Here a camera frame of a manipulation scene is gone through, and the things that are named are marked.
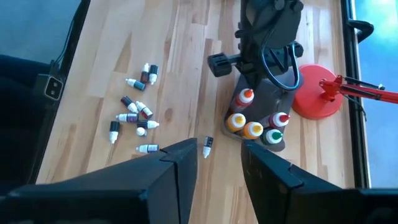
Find black curved frame bracket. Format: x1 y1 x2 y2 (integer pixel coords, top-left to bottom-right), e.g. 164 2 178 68
346 19 375 44

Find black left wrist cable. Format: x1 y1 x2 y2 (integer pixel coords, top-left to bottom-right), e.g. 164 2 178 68
260 43 301 91

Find large green food coloring bottle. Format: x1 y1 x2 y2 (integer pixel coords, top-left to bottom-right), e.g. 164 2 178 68
259 128 284 146

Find red desk lamp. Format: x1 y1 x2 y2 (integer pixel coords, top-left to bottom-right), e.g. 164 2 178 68
291 63 398 121

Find small green label dropper bottle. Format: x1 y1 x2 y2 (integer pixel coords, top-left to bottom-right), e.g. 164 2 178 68
108 120 121 144

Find large red food coloring bottle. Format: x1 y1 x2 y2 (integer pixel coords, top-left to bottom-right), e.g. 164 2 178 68
261 111 291 130

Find large yellow food coloring bottle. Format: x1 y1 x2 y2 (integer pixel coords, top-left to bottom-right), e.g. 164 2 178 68
225 112 247 133

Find grey translucent plastic bin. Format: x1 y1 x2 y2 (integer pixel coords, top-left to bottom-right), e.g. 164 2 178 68
221 67 305 152

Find large orange bottle yellow cap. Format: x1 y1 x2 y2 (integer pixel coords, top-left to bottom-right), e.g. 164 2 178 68
241 121 264 140

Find small dark red dropper bottle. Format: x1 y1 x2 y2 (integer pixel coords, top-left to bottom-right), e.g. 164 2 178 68
140 62 150 84

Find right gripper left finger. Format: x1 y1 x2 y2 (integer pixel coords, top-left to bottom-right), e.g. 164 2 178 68
37 138 199 224

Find small red label dropper bottle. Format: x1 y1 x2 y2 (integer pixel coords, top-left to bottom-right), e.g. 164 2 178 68
120 95 139 114

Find bottles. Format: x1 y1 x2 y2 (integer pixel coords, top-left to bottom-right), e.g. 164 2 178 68
148 64 159 85

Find black table-level camera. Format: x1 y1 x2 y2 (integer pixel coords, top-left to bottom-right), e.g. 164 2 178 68
43 74 65 101

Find small blue dropper bottle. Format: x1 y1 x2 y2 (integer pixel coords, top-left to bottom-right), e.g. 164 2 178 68
202 136 215 159

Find small purple dropper bottle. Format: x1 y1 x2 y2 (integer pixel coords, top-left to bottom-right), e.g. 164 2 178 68
115 113 139 123

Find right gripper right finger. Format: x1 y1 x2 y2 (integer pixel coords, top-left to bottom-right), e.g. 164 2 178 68
241 139 355 224

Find large orange bottle red cap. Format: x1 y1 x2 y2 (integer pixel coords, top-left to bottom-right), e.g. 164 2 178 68
229 88 255 113

